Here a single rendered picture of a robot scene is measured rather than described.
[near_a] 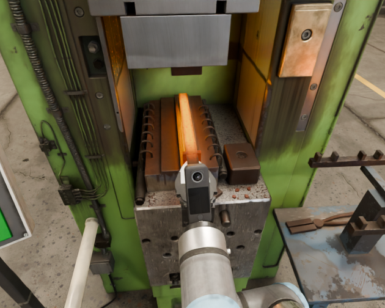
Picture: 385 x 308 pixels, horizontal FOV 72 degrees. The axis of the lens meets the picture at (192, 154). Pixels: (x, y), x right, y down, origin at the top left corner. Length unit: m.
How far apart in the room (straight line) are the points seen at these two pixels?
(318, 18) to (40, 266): 1.77
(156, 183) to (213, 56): 0.37
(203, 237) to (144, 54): 0.36
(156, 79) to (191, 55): 0.55
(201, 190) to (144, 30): 0.31
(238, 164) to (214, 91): 0.46
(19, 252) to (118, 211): 1.04
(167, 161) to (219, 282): 0.39
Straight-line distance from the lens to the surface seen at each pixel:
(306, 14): 0.73
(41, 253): 1.93
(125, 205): 1.04
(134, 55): 0.56
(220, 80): 1.12
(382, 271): 0.95
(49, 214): 2.11
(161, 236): 0.84
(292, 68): 0.77
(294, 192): 1.13
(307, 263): 0.87
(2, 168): 0.68
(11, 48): 0.78
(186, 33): 0.54
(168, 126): 0.88
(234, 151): 0.80
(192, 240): 0.49
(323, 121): 0.94
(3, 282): 1.06
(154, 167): 0.74
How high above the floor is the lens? 1.47
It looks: 39 degrees down
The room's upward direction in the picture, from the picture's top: straight up
